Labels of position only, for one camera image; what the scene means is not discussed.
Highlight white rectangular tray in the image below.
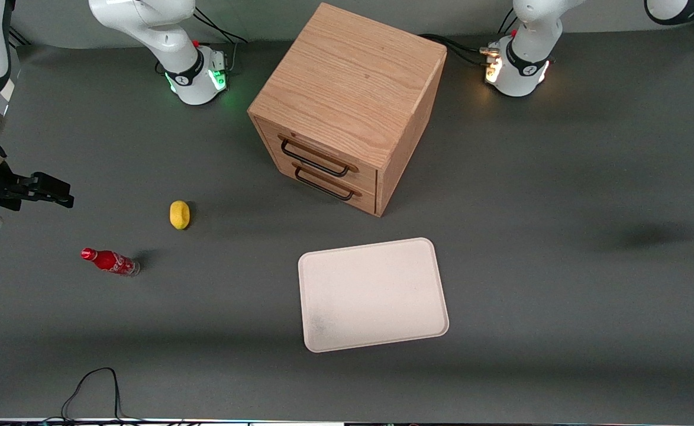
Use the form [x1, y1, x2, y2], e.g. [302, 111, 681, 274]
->
[298, 237, 450, 353]

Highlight red cola bottle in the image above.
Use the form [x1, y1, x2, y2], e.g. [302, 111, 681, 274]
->
[80, 247, 141, 277]

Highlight yellow lemon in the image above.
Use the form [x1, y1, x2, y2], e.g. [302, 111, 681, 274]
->
[169, 200, 191, 230]

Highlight wooden two-drawer cabinet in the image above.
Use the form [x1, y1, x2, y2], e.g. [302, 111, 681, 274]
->
[247, 2, 448, 218]

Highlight black looped cable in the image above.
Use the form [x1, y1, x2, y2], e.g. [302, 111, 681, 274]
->
[60, 367, 127, 424]

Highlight black right arm base cables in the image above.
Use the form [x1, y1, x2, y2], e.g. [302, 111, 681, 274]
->
[192, 6, 248, 75]

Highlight black arm base cables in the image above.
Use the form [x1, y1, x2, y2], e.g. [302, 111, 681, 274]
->
[420, 33, 496, 67]
[192, 6, 248, 75]

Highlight black metal drawer handle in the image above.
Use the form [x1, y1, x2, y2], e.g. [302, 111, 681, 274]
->
[279, 137, 351, 178]
[293, 165, 357, 202]

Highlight black left arm base cables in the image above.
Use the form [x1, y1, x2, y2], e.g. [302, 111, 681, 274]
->
[420, 33, 496, 67]

